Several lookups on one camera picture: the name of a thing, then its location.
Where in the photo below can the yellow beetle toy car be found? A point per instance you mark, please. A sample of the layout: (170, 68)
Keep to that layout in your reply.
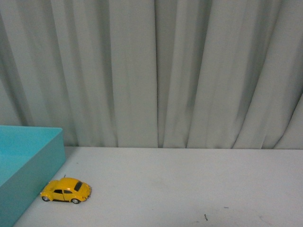
(66, 190)

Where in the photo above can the grey curtain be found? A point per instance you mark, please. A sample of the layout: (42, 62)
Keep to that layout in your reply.
(155, 73)

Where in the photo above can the turquoise plastic bin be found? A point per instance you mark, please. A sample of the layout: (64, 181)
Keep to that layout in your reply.
(29, 158)

